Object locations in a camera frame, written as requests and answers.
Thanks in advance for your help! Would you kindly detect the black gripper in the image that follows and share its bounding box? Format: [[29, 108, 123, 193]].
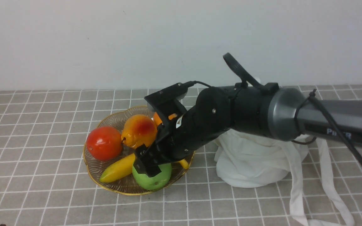
[[133, 86, 235, 177]]

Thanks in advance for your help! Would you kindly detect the green apple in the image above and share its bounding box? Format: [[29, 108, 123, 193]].
[[132, 163, 172, 190]]

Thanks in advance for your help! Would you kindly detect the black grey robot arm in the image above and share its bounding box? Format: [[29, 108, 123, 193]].
[[134, 86, 362, 176]]

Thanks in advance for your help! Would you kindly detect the white cloth bag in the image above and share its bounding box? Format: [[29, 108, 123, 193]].
[[213, 77, 355, 226]]

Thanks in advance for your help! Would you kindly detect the yellow banana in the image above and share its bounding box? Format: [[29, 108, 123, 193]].
[[99, 153, 189, 183]]

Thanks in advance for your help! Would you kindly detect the orange red pear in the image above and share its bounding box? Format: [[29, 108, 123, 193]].
[[122, 114, 157, 149]]

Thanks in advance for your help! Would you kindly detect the gold rimmed glass plate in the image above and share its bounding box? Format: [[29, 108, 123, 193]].
[[83, 105, 197, 196]]

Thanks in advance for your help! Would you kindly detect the orange mango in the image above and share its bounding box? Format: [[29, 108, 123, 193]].
[[153, 112, 177, 127]]

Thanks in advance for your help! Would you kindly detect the red tomato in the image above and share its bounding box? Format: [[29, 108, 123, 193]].
[[85, 126, 123, 162]]

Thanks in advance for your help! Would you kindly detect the grey checked tablecloth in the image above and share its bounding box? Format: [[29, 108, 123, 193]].
[[0, 84, 362, 226]]

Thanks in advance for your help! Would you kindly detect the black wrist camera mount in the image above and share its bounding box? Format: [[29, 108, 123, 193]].
[[145, 83, 189, 126]]

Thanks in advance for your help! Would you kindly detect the black cable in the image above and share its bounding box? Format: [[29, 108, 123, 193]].
[[184, 53, 362, 193]]

